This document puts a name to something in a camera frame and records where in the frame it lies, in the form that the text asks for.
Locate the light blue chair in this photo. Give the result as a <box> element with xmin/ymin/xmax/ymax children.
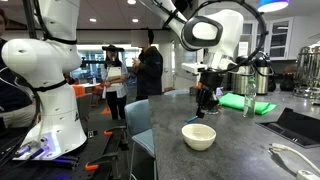
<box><xmin>124</xmin><ymin>98</ymin><xmax>158</xmax><ymax>180</ymax></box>

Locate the clear plastic water bottle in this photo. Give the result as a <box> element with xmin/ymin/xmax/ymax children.
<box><xmin>242</xmin><ymin>76</ymin><xmax>258</xmax><ymax>119</ymax></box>

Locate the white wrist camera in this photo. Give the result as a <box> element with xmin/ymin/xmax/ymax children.
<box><xmin>181</xmin><ymin>62</ymin><xmax>209</xmax><ymax>76</ymax></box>

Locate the orange chair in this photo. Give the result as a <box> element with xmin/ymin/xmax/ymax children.
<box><xmin>71</xmin><ymin>84</ymin><xmax>87</xmax><ymax>99</ymax></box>

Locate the white wall cabinet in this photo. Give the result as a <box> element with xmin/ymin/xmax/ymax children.
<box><xmin>239</xmin><ymin>16</ymin><xmax>296</xmax><ymax>62</ymax></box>

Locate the white paper pad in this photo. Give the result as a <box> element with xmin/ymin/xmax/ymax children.
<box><xmin>106</xmin><ymin>66</ymin><xmax>123</xmax><ymax>85</ymax></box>

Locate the white power cable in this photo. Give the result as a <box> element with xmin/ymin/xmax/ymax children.
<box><xmin>267</xmin><ymin>142</ymin><xmax>320</xmax><ymax>175</ymax></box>

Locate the person in dark shirt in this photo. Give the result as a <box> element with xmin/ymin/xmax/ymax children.
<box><xmin>0</xmin><ymin>8</ymin><xmax>37</xmax><ymax>130</ymax></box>

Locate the black table outlet panel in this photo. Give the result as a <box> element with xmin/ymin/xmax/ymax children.
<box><xmin>255</xmin><ymin>106</ymin><xmax>320</xmax><ymax>150</ymax></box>

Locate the blue pen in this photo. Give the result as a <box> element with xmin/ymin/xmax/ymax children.
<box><xmin>185</xmin><ymin>115</ymin><xmax>200</xmax><ymax>125</ymax></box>

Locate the person with black cap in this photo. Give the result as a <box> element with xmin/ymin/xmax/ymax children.
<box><xmin>100</xmin><ymin>44</ymin><xmax>130</xmax><ymax>121</ymax></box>

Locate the white plug adapter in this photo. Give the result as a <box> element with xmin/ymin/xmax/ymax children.
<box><xmin>295</xmin><ymin>169</ymin><xmax>320</xmax><ymax>180</ymax></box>

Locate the orange-handled bar clamp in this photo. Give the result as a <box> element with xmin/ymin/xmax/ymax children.
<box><xmin>102</xmin><ymin>125</ymin><xmax>128</xmax><ymax>136</ymax></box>
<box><xmin>84</xmin><ymin>152</ymin><xmax>120</xmax><ymax>172</ymax></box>

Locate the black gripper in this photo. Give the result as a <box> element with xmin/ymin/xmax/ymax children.
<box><xmin>195</xmin><ymin>71</ymin><xmax>225</xmax><ymax>120</ymax></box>

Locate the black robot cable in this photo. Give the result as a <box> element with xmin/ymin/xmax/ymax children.
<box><xmin>195</xmin><ymin>0</ymin><xmax>270</xmax><ymax>74</ymax></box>

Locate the steel coffee dispenser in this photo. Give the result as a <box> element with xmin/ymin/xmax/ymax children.
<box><xmin>229</xmin><ymin>55</ymin><xmax>255</xmax><ymax>96</ymax></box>
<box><xmin>253</xmin><ymin>52</ymin><xmax>275</xmax><ymax>96</ymax></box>

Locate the black vertical pole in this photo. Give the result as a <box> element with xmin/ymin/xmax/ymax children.
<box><xmin>22</xmin><ymin>0</ymin><xmax>38</xmax><ymax>40</ymax></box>

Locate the person in black jacket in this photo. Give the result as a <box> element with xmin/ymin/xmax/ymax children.
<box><xmin>130</xmin><ymin>27</ymin><xmax>165</xmax><ymax>102</ymax></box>

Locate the green folded cloth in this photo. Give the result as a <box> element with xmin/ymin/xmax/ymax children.
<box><xmin>218</xmin><ymin>92</ymin><xmax>278</xmax><ymax>116</ymax></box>

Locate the large silver urn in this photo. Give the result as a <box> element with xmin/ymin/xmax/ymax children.
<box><xmin>293</xmin><ymin>42</ymin><xmax>320</xmax><ymax>100</ymax></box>

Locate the robot mounting platform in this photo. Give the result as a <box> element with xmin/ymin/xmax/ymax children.
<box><xmin>0</xmin><ymin>125</ymin><xmax>128</xmax><ymax>180</ymax></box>

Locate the white ceramic bowl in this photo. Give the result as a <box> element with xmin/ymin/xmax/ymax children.
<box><xmin>181</xmin><ymin>123</ymin><xmax>217</xmax><ymax>152</ymax></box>

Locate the blue pendant lamp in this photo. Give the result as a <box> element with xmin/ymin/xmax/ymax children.
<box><xmin>256</xmin><ymin>0</ymin><xmax>291</xmax><ymax>14</ymax></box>

